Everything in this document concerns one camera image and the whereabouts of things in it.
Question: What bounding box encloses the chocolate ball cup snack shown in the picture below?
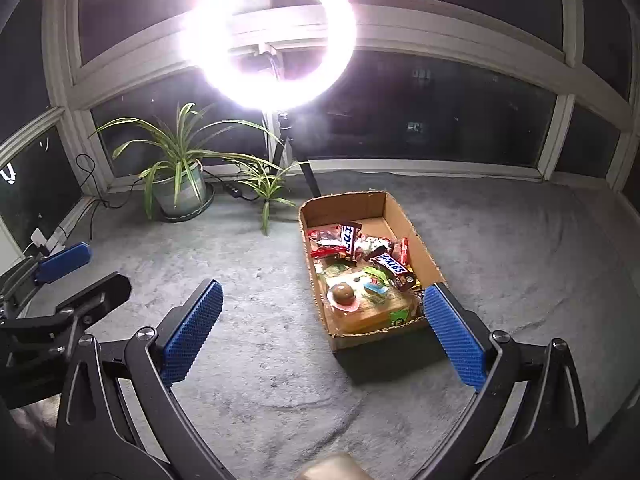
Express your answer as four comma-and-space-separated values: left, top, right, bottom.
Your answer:
326, 282, 360, 313

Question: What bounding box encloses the green wrapped candy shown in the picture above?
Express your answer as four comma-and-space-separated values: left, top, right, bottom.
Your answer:
362, 266, 390, 286

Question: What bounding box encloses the large potted spider plant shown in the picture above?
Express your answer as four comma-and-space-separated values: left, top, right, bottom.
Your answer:
93, 102, 271, 217

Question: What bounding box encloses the black tripod stand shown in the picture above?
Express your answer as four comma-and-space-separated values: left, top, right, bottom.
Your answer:
267, 112, 321, 197

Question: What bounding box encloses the small Snickers bar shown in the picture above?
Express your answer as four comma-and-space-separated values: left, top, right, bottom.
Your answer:
340, 222, 361, 261

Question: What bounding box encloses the black power cable with switch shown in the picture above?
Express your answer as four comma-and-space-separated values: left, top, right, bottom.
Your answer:
74, 153, 262, 241

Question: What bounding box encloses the green flat snack packet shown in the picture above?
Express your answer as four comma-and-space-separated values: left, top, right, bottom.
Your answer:
319, 263, 352, 283

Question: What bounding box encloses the bright ring light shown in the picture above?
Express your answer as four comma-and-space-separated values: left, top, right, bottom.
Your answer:
177, 0, 357, 113

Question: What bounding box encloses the small spider plant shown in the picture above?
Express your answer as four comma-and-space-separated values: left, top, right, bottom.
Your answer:
226, 154, 295, 236

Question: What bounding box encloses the brown cardboard box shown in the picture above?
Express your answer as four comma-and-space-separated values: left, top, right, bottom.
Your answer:
298, 191, 445, 352

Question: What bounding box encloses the red clear snack bag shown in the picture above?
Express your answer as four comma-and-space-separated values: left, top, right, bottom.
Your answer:
307, 224, 347, 259

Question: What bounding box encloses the black white snack packet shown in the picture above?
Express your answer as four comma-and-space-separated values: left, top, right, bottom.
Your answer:
355, 233, 395, 258

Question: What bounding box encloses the red slim snack packet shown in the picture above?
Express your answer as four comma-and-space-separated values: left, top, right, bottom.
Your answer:
396, 237, 410, 266

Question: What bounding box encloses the white framed window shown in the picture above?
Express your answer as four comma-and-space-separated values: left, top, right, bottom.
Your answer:
1, 0, 639, 190

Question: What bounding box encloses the large Snickers bar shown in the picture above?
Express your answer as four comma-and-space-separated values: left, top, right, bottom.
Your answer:
370, 252, 418, 292

